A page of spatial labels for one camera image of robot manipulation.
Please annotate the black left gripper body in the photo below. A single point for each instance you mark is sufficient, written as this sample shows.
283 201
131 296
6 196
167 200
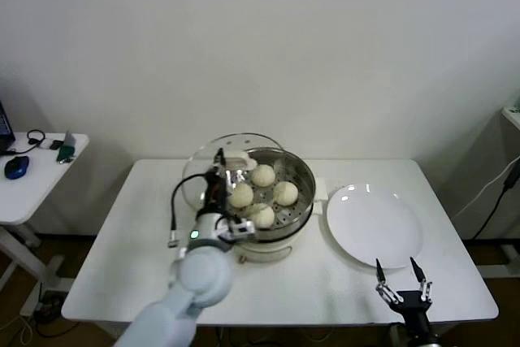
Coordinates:
214 194

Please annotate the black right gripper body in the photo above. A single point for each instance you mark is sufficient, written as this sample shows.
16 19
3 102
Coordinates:
414 308

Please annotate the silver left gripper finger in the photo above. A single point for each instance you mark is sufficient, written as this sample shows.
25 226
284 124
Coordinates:
237 176
219 159

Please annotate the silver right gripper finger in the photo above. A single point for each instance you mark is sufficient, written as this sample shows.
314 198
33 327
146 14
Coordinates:
420 278
384 286

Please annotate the white steamed baozi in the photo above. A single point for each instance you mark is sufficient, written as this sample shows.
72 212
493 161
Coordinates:
263 175
241 196
263 217
286 193

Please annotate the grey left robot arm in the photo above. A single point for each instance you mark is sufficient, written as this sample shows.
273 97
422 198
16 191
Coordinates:
195 282

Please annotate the stainless steel steamer basket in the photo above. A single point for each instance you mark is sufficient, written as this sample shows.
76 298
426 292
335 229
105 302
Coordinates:
302 188

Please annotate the white round plate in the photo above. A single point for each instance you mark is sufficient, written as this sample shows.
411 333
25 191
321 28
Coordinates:
373 225

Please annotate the white electric cooker base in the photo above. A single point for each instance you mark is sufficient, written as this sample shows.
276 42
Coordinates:
276 249

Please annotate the green circuit board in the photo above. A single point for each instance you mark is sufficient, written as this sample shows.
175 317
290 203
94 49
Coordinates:
67 148

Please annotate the white side table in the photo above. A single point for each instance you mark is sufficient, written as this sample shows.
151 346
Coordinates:
36 184

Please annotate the blue computer mouse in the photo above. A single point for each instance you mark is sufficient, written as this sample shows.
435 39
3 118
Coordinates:
16 166

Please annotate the dark laptop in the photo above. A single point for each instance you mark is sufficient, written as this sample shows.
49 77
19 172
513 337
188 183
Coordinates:
5 127

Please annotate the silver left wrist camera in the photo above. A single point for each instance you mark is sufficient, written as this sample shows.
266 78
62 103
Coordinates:
241 229

